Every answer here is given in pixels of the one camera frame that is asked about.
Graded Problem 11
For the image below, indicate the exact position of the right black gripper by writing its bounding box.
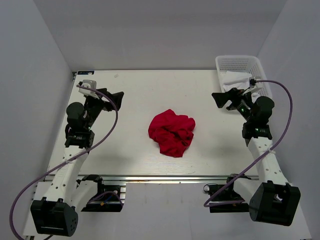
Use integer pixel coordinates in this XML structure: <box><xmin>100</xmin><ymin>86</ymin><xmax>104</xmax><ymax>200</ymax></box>
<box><xmin>212</xmin><ymin>87</ymin><xmax>255</xmax><ymax>123</ymax></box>

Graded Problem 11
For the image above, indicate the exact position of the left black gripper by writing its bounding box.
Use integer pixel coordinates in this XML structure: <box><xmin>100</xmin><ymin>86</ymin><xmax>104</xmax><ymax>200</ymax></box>
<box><xmin>84</xmin><ymin>88</ymin><xmax>124</xmax><ymax>130</ymax></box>

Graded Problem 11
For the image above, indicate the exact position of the red t shirt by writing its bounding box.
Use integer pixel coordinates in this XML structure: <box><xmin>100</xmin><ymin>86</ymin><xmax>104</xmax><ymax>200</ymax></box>
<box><xmin>148</xmin><ymin>109</ymin><xmax>196</xmax><ymax>158</ymax></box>

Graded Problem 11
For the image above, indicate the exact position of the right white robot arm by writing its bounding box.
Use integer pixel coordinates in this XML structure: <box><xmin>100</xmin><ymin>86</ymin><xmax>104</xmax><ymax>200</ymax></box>
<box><xmin>204</xmin><ymin>88</ymin><xmax>301</xmax><ymax>227</ymax></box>

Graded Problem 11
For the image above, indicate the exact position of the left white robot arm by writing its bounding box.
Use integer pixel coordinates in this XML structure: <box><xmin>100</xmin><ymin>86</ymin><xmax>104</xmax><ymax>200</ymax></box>
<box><xmin>30</xmin><ymin>86</ymin><xmax>124</xmax><ymax>237</ymax></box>

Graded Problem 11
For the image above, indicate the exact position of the white crumpled t shirt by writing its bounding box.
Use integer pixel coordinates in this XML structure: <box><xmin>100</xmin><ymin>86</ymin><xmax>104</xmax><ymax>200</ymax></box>
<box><xmin>221</xmin><ymin>71</ymin><xmax>253</xmax><ymax>92</ymax></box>

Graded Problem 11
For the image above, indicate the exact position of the blue label sticker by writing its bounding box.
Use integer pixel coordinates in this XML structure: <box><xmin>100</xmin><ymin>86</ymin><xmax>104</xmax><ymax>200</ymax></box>
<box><xmin>77</xmin><ymin>71</ymin><xmax>95</xmax><ymax>75</ymax></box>

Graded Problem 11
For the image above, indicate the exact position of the white plastic basket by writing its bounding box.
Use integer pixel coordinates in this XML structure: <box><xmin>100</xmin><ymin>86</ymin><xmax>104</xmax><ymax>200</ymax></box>
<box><xmin>215</xmin><ymin>55</ymin><xmax>266</xmax><ymax>93</ymax></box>

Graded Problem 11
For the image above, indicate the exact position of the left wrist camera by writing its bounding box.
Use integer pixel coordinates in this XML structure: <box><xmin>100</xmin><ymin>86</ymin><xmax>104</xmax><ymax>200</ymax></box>
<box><xmin>78</xmin><ymin>79</ymin><xmax>99</xmax><ymax>99</ymax></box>

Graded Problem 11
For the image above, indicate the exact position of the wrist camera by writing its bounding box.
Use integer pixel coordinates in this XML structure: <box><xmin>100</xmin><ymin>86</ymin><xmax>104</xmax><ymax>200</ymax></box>
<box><xmin>78</xmin><ymin>79</ymin><xmax>99</xmax><ymax>99</ymax></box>
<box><xmin>242</xmin><ymin>77</ymin><xmax>261</xmax><ymax>96</ymax></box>

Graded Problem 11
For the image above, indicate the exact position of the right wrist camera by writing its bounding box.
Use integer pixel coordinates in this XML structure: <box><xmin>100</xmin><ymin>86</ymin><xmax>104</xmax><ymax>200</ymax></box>
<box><xmin>242</xmin><ymin>77</ymin><xmax>261</xmax><ymax>96</ymax></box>

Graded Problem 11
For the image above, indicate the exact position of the aluminium table rail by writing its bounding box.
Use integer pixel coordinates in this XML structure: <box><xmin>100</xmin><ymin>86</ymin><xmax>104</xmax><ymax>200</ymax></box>
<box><xmin>43</xmin><ymin>175</ymin><xmax>260</xmax><ymax>183</ymax></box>

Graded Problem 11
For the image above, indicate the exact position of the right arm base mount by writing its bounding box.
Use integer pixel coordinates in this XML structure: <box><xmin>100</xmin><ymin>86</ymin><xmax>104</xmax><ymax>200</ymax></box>
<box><xmin>203</xmin><ymin>183</ymin><xmax>249</xmax><ymax>214</ymax></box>

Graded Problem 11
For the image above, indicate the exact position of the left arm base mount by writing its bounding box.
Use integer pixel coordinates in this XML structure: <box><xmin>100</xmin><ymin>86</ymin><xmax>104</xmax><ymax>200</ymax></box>
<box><xmin>76</xmin><ymin>174</ymin><xmax>124</xmax><ymax>213</ymax></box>

